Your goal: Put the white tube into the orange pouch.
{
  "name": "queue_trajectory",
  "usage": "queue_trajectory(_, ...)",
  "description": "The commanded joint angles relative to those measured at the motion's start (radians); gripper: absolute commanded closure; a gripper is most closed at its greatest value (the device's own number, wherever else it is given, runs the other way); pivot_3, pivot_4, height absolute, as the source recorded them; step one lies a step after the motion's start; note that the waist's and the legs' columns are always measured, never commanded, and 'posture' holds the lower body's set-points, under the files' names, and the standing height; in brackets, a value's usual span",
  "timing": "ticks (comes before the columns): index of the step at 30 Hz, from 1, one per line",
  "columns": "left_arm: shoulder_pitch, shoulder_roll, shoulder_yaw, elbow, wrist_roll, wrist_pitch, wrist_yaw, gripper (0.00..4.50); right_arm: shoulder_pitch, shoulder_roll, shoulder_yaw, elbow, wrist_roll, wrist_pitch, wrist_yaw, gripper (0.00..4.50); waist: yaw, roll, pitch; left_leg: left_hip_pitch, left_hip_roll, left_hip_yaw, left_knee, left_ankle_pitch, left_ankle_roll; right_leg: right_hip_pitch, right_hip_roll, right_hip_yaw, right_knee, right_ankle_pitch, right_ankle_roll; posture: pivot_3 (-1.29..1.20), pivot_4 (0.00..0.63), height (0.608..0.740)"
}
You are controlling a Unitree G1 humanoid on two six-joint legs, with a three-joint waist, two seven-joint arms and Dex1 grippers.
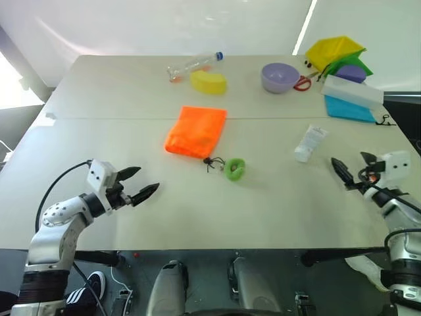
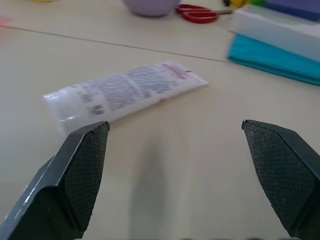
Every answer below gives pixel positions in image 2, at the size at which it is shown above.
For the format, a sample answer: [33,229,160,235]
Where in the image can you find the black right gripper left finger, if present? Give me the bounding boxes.
[0,121,111,240]

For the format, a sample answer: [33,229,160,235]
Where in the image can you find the blue-violet flat block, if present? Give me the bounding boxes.
[264,0,320,22]

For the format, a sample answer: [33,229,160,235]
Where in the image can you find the teal folded cloth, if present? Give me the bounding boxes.
[226,33,320,86]

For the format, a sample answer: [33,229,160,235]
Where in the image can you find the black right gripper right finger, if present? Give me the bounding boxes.
[241,119,320,240]

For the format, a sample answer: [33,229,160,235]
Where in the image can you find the red-handled scissors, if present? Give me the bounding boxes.
[175,4,233,25]

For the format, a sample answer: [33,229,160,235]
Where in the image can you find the white printed squeeze tube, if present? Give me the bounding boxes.
[42,59,210,136]

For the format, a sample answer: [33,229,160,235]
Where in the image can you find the yellow toy piece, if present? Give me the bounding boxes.
[223,0,251,8]

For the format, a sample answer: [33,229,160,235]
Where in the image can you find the lilac bowl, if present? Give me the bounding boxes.
[121,0,181,18]

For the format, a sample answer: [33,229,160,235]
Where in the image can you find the translucent white plastic box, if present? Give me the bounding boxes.
[228,4,320,63]

